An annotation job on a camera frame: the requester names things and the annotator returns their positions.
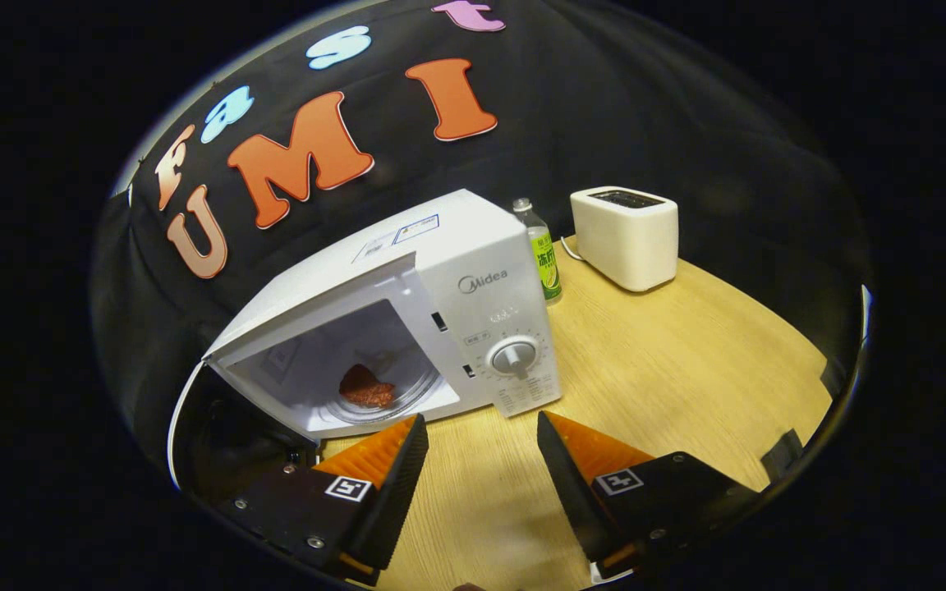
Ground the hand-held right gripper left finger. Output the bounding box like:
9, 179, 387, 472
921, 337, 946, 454
218, 413, 430, 585

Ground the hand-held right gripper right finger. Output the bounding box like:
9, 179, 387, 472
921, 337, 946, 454
536, 410, 761, 584

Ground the brown meat piece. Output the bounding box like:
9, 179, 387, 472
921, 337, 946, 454
338, 364, 397, 410

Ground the white microwave oven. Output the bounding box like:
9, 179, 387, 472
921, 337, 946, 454
167, 189, 564, 506

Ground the glass turntable plate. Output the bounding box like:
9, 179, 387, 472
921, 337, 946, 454
321, 328, 445, 425

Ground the green label drink bottle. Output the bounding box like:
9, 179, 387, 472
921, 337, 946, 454
512, 198, 563, 306

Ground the cream toaster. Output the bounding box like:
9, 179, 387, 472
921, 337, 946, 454
570, 186, 680, 293

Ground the dark grey bracket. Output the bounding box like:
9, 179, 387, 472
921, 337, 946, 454
760, 428, 804, 481
818, 357, 847, 399

